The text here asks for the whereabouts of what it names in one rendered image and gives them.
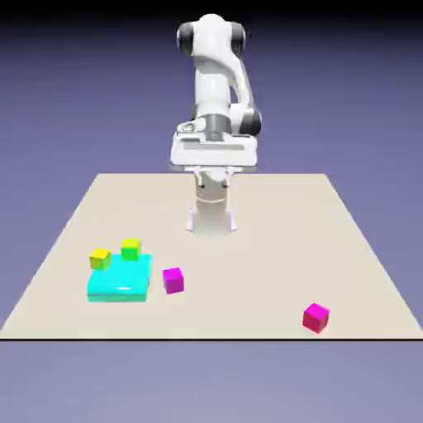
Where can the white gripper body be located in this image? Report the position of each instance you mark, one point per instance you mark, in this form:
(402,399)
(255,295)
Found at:
(213,155)

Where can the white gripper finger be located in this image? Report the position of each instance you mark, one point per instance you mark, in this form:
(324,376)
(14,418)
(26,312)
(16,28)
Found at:
(199,180)
(226,180)

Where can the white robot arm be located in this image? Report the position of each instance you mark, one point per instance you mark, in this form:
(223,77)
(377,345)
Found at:
(211,59)

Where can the small green cube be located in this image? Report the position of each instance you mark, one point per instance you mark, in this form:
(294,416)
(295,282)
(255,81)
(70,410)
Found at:
(131,250)

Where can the small magenta cube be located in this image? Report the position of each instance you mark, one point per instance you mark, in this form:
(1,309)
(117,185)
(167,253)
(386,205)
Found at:
(173,281)

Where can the small yellow cube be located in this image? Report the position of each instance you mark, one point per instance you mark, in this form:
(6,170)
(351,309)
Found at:
(100,259)

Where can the small crimson cube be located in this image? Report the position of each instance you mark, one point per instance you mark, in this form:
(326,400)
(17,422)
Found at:
(315,318)

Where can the large cyan box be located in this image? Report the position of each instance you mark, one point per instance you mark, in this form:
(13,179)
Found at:
(119,281)

